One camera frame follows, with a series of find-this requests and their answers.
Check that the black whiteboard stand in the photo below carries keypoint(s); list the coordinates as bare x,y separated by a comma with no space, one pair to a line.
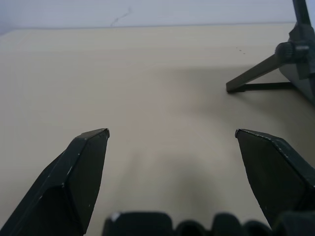
256,73

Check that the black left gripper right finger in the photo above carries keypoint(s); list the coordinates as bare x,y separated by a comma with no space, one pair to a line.
273,177

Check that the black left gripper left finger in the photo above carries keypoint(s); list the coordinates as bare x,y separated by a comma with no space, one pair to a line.
69,177

